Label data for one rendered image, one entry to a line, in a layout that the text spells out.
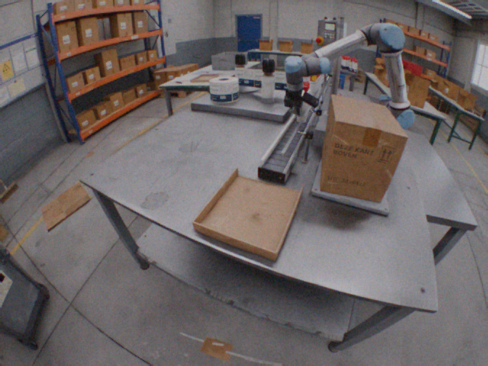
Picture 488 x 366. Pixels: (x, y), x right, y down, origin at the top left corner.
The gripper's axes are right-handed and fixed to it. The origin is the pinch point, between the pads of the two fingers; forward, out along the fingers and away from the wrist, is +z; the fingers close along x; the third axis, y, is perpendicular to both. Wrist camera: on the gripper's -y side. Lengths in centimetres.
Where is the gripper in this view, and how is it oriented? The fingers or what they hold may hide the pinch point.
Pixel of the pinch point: (301, 115)
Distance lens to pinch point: 117.3
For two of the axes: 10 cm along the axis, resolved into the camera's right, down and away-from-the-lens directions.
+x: -3.6, 8.9, -2.9
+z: 2.2, 3.8, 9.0
